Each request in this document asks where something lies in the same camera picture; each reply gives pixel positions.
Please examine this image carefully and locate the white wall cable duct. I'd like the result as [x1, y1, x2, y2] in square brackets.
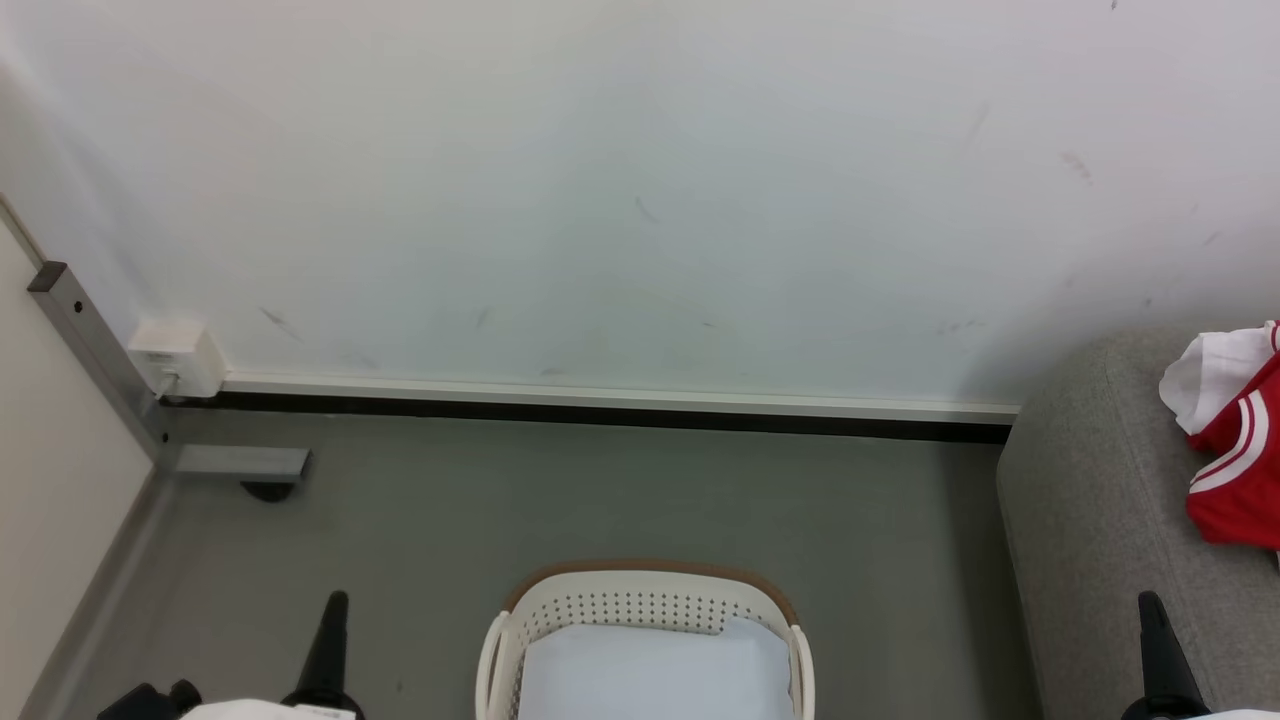
[220, 374, 1021, 425]

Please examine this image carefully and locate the white junction box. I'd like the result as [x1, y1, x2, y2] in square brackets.
[128, 319, 227, 401]

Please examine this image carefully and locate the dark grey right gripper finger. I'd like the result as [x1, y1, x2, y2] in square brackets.
[1120, 590, 1212, 720]

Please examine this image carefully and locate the white laundry basket brown rim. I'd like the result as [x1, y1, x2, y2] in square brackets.
[475, 560, 817, 720]

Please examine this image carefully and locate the red garment with white trim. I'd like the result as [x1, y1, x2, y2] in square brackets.
[1159, 320, 1280, 552]

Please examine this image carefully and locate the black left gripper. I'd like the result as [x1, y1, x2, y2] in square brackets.
[97, 589, 367, 720]

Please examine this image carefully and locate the grey metal foot bar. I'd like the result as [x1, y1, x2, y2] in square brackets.
[172, 444, 313, 483]

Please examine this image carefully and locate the grey fabric sofa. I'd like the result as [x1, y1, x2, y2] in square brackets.
[995, 325, 1280, 720]

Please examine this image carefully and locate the grey metal frame post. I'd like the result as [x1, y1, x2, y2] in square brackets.
[27, 261, 171, 463]

